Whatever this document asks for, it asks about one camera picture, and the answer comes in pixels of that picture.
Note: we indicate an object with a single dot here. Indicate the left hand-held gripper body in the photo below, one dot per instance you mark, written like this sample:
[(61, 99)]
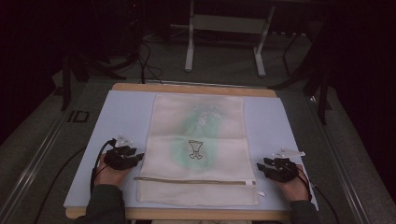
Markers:
[(118, 159)]

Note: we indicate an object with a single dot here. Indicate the black stand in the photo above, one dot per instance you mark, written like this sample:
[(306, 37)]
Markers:
[(67, 81), (322, 93)]

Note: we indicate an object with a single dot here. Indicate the green garment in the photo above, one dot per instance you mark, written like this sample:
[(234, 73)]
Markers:
[(183, 155)]

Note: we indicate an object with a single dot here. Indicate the person's right hand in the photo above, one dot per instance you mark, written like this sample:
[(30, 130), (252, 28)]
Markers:
[(294, 189)]

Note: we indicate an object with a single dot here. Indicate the white mesh laundry bag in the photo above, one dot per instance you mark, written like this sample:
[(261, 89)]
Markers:
[(199, 124)]

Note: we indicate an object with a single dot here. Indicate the person's left hand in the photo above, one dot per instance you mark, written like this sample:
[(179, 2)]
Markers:
[(110, 176)]

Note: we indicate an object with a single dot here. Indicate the white metal stand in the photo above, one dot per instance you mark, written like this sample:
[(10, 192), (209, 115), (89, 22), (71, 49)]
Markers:
[(229, 24)]

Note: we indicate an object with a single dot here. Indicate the metal floor rail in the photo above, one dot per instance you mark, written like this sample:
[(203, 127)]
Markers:
[(34, 158), (341, 168)]

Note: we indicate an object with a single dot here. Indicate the light blue mat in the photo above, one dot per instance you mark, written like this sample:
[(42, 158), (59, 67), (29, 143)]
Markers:
[(124, 115)]

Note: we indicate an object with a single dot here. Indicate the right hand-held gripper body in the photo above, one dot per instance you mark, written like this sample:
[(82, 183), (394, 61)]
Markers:
[(285, 170)]

